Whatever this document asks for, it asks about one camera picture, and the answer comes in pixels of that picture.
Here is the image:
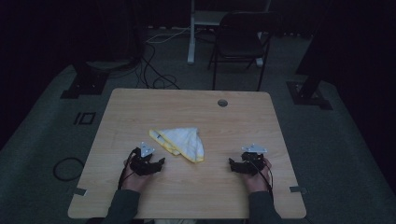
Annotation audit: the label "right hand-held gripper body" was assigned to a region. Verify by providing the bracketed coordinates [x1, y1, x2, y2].
[241, 143, 268, 177]

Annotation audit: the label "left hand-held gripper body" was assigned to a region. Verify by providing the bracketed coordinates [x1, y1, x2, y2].
[128, 141, 159, 177]

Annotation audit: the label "white cloth with yellow edge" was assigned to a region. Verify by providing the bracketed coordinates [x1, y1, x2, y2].
[148, 126, 205, 164]

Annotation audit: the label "person's right hand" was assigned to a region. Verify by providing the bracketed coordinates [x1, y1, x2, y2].
[245, 158, 273, 194]

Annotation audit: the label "person's left hand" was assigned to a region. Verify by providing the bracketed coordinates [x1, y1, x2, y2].
[120, 159, 148, 192]

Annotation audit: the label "black folding chair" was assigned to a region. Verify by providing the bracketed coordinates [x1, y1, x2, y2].
[207, 10, 283, 92]

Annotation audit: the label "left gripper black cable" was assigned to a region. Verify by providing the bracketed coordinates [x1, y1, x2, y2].
[117, 147, 142, 191]

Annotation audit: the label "black cable loop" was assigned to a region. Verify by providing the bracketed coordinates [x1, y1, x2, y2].
[52, 157, 86, 183]

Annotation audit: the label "black floor cables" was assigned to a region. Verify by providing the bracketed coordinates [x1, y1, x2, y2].
[135, 42, 181, 91]

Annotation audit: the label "black post with base plate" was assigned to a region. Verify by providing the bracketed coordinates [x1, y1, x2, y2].
[286, 0, 333, 111]

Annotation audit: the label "black stand with base plate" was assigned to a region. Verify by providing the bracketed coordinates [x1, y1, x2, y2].
[60, 61, 110, 100]

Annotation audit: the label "white floor cable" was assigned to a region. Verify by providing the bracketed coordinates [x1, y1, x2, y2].
[145, 26, 191, 45]

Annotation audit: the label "white desk frame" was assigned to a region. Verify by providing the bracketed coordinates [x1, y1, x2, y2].
[186, 0, 273, 67]

